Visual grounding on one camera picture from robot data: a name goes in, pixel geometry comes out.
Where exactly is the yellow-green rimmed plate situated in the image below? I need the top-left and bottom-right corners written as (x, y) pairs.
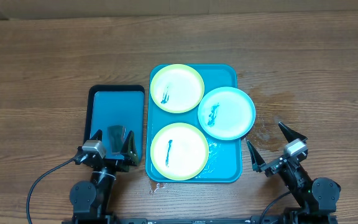
top-left (150, 123), bottom-right (209, 181)
top-left (150, 64), bottom-right (205, 113)

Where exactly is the large teal serving tray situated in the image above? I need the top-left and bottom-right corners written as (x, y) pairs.
top-left (145, 63), bottom-right (242, 183)

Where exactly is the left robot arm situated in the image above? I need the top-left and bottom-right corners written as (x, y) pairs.
top-left (70, 129), bottom-right (139, 224)

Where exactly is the light blue rimmed plate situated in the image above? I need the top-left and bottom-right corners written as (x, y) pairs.
top-left (198, 86), bottom-right (256, 141)

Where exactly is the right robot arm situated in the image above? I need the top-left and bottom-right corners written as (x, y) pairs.
top-left (247, 122), bottom-right (341, 224)

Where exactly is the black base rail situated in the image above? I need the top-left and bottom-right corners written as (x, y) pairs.
top-left (61, 214), bottom-right (338, 224)

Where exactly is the dark grey sponge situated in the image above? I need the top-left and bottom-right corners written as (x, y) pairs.
top-left (108, 125), bottom-right (126, 154)

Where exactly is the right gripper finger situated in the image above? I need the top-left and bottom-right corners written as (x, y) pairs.
top-left (278, 122), bottom-right (308, 143)
top-left (247, 140), bottom-right (265, 172)

